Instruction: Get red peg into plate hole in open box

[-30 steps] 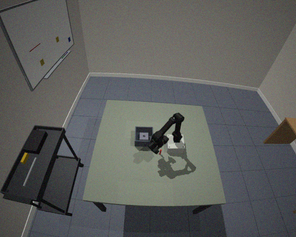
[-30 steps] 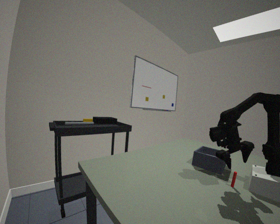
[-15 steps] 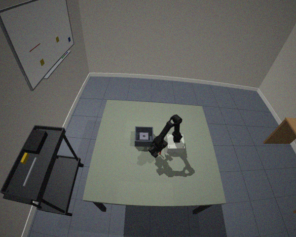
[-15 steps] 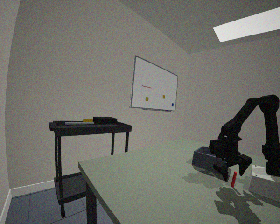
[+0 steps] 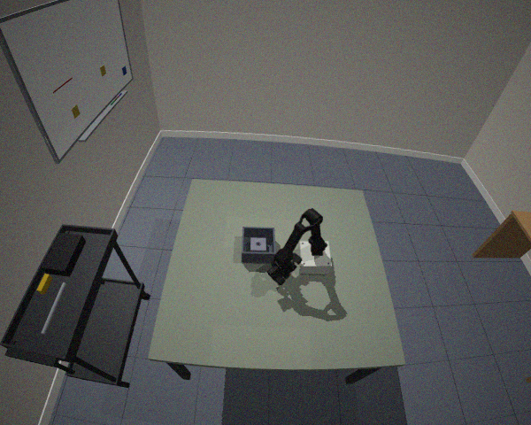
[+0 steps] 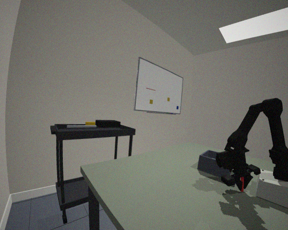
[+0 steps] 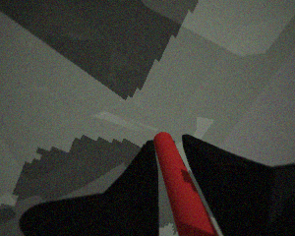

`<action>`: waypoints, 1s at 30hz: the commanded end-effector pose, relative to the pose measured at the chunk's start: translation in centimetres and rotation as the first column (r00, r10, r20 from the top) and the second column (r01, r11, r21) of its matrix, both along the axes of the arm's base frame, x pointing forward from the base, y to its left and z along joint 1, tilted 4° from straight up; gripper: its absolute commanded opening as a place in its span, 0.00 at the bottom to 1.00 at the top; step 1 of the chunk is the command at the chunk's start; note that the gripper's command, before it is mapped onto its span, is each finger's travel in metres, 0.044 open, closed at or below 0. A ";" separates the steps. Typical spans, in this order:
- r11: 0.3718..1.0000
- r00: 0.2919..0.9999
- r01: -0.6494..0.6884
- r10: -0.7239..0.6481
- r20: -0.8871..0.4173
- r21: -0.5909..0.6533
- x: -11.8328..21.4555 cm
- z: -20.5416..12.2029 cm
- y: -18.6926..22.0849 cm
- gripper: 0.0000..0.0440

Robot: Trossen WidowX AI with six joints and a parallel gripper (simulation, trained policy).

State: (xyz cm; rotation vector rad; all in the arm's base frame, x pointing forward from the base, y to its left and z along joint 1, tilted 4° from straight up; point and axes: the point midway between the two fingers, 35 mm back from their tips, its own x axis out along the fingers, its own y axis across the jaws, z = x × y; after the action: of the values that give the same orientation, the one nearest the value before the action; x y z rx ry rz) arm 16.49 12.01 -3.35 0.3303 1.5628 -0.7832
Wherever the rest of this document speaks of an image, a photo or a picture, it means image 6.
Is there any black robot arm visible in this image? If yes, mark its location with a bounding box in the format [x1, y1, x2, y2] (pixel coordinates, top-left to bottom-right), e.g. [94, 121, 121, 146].
[216, 98, 288, 182]

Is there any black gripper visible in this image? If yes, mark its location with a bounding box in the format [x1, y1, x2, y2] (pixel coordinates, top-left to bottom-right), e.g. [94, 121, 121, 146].
[221, 163, 261, 191]

